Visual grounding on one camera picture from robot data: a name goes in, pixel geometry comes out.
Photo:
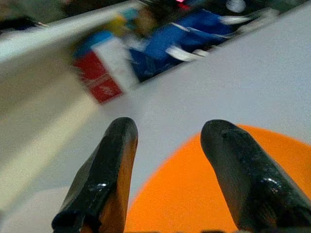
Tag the yellow blue box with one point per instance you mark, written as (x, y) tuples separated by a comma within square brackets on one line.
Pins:
[(121, 23)]

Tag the orange round plate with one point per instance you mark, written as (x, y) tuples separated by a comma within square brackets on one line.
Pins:
[(184, 194)]

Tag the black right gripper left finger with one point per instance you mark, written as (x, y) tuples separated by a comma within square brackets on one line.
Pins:
[(104, 174)]

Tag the red white blue carton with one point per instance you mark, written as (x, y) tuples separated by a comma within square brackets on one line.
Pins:
[(103, 70)]

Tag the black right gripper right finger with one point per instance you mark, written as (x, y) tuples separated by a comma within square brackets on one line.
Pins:
[(252, 179)]

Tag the blue plastic bag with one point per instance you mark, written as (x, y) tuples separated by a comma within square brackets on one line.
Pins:
[(179, 43)]

